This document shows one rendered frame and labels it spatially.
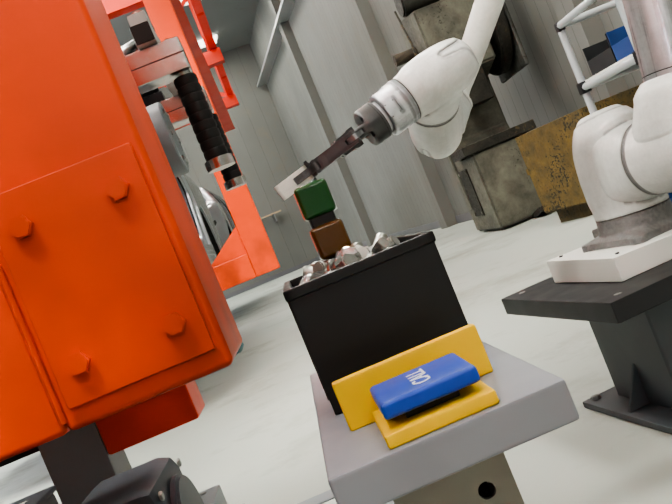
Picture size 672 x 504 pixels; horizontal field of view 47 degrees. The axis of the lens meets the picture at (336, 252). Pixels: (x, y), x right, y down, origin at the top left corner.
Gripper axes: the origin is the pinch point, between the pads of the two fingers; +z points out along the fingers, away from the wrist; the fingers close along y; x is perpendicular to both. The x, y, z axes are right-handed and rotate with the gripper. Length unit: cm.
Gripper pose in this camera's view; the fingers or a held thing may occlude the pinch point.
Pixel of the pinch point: (294, 183)
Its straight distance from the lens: 142.1
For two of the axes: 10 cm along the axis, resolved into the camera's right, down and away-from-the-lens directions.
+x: 6.0, 8.0, 0.8
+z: -7.9, 6.1, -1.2
